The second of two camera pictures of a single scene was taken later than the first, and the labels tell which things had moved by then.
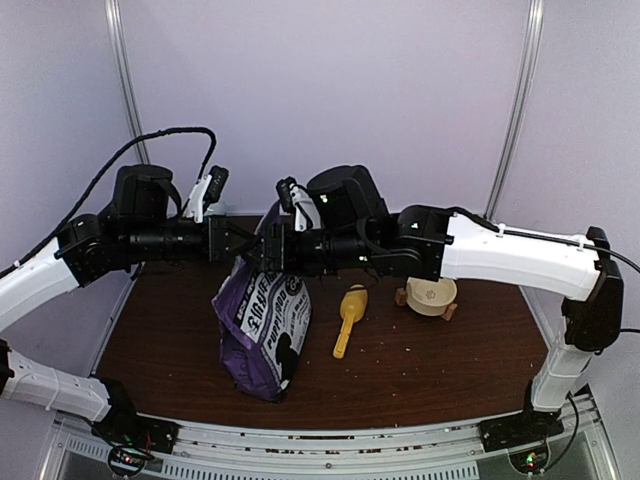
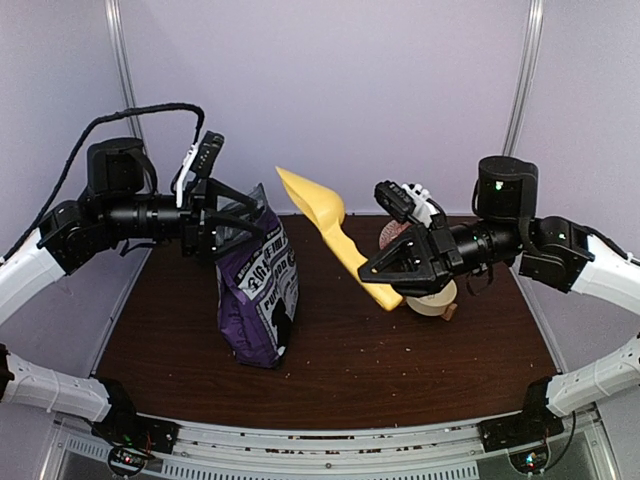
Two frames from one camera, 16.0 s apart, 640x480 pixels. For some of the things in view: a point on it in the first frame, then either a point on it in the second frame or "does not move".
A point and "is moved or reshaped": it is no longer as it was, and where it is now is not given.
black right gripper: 274,248 -> 421,253
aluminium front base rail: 438,451 does not move
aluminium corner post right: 525,83 does not move
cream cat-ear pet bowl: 430,296 does not move
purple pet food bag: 265,319 is moved or reshaped
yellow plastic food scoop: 353,307 is moved or reshaped
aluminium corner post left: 116,24 does not move
